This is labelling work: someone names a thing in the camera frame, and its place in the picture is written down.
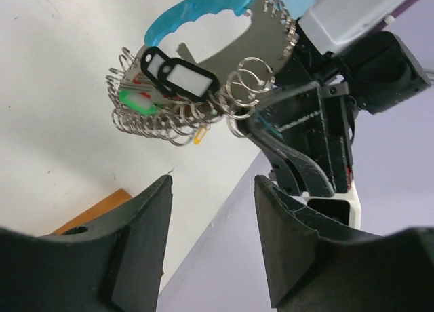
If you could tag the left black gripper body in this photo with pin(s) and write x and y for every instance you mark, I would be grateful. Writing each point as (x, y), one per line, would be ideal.
(317, 121)

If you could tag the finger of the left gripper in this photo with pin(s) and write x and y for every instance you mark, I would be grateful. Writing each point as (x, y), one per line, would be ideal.
(295, 172)

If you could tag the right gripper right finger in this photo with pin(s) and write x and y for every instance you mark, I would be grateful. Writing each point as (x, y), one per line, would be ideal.
(314, 263)

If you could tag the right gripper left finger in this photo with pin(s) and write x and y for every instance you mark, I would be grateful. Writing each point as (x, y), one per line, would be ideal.
(112, 263)

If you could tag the black tagged key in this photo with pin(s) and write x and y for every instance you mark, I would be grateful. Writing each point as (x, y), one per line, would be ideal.
(177, 77)

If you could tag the large keyring with blue handle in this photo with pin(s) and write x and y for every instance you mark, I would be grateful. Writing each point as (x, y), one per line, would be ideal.
(246, 69)

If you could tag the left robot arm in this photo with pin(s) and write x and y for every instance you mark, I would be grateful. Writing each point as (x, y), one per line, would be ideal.
(344, 62)

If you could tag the orange wooden compartment tray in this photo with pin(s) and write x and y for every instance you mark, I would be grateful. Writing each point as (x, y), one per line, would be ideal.
(109, 203)

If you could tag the yellow tagged key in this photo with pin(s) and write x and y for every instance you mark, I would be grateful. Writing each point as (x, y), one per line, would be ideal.
(200, 134)

